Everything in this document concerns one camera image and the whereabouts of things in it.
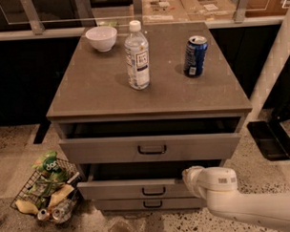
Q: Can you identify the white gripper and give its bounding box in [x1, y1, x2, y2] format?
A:
[182, 166, 206, 198]

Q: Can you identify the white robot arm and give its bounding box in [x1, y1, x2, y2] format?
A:
[182, 166, 290, 232]

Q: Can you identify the grey drawer cabinet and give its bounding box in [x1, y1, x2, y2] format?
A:
[43, 20, 258, 218]

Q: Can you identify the grey top drawer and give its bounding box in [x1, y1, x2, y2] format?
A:
[60, 117, 240, 164]

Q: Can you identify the black floor tray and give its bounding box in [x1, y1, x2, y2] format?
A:
[247, 119, 290, 161]

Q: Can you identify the blue soda can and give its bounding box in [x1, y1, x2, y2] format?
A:
[183, 35, 208, 77]

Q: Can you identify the yellow snack bag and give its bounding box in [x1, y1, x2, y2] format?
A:
[15, 200, 38, 216]
[49, 183, 74, 207]

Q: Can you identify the crushed silver can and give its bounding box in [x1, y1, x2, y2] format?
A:
[37, 199, 73, 224]

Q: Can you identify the clear plastic water bottle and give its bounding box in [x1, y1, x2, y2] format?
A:
[124, 20, 150, 90]

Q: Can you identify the green snack bag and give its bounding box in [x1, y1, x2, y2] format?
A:
[32, 151, 68, 182]

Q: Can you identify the white diagonal pole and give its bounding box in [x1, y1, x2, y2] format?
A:
[247, 7, 290, 122]

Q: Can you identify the white ceramic bowl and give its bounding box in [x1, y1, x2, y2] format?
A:
[85, 26, 117, 52]

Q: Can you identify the right cardboard box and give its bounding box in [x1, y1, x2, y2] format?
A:
[180, 0, 236, 21]

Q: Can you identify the cardboard box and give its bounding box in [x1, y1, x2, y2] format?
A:
[180, 0, 236, 21]
[142, 0, 189, 23]

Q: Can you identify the left cardboard box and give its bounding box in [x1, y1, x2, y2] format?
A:
[142, 0, 189, 23]

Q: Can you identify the black wire basket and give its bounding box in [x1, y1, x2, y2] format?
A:
[10, 158, 81, 210]

